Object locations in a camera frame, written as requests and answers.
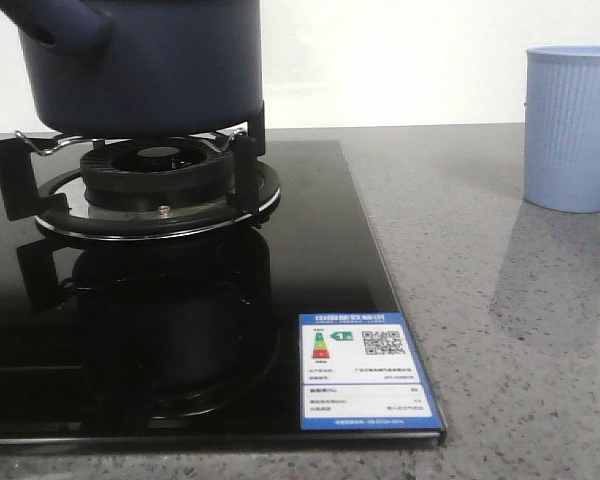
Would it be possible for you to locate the light blue ribbed cup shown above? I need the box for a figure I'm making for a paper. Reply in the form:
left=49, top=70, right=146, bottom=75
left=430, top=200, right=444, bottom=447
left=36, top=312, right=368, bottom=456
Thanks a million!
left=524, top=45, right=600, bottom=213

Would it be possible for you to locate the right black pot support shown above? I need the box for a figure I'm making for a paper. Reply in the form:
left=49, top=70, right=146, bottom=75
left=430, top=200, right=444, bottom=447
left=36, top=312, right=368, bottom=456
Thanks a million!
left=0, top=112, right=281, bottom=242

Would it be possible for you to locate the dark blue cooking pot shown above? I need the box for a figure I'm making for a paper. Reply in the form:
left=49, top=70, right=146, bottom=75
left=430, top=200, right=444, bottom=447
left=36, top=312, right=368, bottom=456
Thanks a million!
left=0, top=1, right=263, bottom=138

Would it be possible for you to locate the blue energy label sticker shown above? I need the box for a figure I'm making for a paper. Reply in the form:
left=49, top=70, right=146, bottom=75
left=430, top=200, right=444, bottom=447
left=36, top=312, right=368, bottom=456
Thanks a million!
left=299, top=312, right=444, bottom=432

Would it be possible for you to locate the right black gas burner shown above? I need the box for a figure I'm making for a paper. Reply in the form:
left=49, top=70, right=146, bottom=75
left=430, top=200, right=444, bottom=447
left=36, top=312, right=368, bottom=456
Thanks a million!
left=80, top=138, right=234, bottom=212

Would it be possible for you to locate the black glass gas stove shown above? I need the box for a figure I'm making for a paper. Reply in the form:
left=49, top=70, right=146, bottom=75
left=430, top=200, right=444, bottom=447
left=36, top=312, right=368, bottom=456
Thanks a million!
left=0, top=141, right=446, bottom=452

